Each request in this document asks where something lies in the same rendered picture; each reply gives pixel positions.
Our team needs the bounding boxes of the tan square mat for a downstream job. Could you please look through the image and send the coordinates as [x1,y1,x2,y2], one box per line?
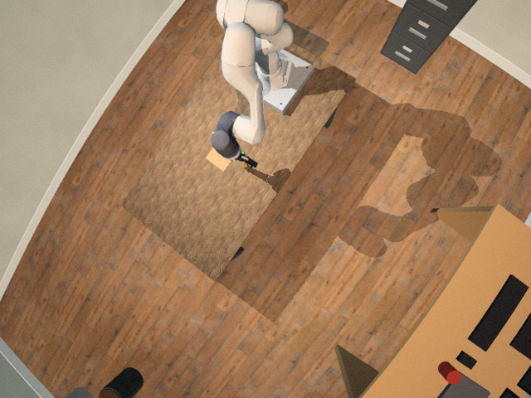
[206,148,231,171]

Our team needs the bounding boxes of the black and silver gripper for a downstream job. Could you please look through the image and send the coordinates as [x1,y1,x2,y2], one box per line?
[236,153,258,168]

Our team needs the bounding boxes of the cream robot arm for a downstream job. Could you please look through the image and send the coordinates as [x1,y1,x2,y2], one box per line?
[211,0,294,162]

